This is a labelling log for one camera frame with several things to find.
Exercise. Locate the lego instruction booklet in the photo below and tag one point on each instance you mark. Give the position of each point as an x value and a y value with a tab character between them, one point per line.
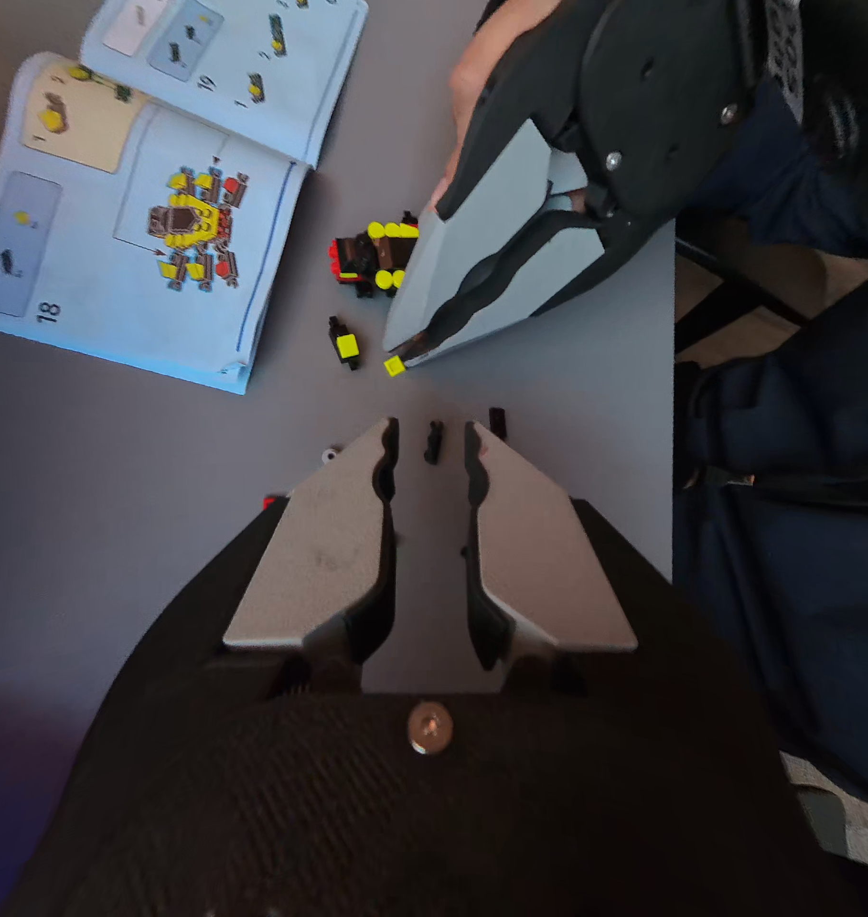
82	272

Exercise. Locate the small white round lego piece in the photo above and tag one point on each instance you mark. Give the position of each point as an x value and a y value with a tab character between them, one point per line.
330	453

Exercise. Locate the small yellow lego piece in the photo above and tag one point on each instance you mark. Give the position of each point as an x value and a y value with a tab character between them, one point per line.
394	366

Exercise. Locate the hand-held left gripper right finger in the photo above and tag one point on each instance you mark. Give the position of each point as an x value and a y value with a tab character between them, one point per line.
548	559

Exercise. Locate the small red lego piece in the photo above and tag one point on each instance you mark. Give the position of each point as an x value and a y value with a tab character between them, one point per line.
275	501

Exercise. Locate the person's right hand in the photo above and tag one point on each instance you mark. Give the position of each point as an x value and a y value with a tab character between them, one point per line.
477	64

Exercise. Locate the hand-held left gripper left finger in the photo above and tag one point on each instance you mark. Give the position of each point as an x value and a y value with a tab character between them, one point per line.
312	551

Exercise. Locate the black yellow lego model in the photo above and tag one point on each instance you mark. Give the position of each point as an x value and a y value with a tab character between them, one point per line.
376	251

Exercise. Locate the small black lego piece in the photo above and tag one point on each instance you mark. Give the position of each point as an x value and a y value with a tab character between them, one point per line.
434	440
497	423

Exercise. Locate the black metal chair bar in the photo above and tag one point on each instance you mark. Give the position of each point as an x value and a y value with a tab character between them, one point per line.
742	283

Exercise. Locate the person's navy trousers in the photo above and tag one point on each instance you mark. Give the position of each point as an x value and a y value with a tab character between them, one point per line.
799	501

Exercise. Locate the black and yellow lego piece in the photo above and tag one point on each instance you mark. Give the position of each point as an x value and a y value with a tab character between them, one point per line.
346	346

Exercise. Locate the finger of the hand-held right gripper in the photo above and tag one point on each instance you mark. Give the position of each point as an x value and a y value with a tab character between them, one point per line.
520	294
469	236

